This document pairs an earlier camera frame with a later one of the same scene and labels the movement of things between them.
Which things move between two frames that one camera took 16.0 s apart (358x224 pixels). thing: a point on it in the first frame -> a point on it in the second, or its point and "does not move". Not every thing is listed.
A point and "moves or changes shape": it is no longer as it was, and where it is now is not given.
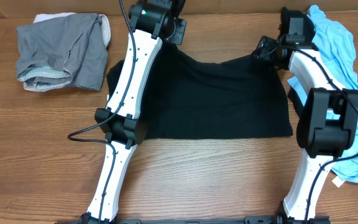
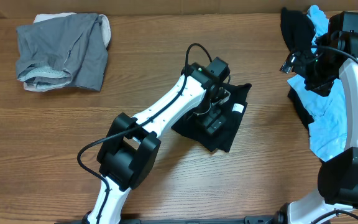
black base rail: x=194 y=220 does not move
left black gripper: x=176 y=37 -> x=206 y=119
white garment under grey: x=104 y=18 does not move
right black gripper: x=261 y=50 -> x=302 y=56
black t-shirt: x=183 y=94 moves or changes shape
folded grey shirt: x=64 y=50 does not move
